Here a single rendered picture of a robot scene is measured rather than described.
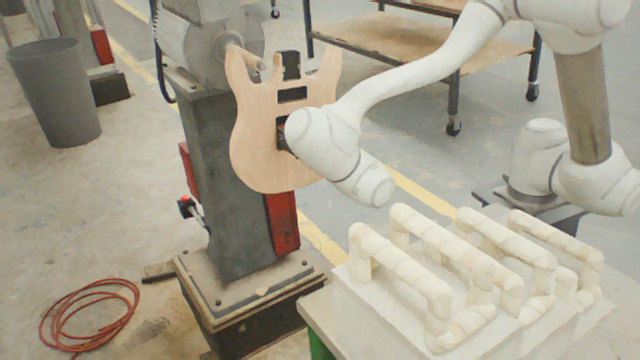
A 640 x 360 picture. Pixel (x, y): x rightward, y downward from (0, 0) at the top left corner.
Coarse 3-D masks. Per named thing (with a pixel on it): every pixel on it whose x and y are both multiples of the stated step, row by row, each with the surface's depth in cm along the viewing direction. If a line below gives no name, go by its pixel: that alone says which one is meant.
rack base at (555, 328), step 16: (464, 272) 93; (496, 288) 89; (528, 288) 89; (496, 304) 86; (560, 304) 85; (544, 320) 83; (560, 320) 82; (576, 320) 84; (528, 336) 80; (544, 336) 80; (560, 336) 83; (528, 352) 78; (544, 352) 81; (560, 352) 86
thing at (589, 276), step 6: (588, 264) 92; (594, 264) 91; (600, 264) 91; (582, 270) 94; (588, 270) 92; (594, 270) 92; (600, 270) 92; (582, 276) 94; (588, 276) 93; (594, 276) 92; (600, 276) 93; (582, 282) 94; (588, 282) 93; (594, 282) 93; (582, 288) 95; (588, 288) 94; (594, 288) 94
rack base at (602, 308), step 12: (504, 264) 106; (516, 264) 106; (528, 276) 103; (576, 288) 99; (600, 300) 96; (588, 312) 94; (600, 312) 94; (612, 312) 94; (576, 324) 92; (588, 324) 91; (600, 324) 92; (576, 336) 89
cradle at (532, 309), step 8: (536, 296) 83; (544, 296) 82; (552, 296) 82; (528, 304) 81; (536, 304) 81; (544, 304) 81; (552, 304) 82; (520, 312) 80; (528, 312) 80; (536, 312) 80; (544, 312) 81; (520, 320) 79; (528, 320) 79
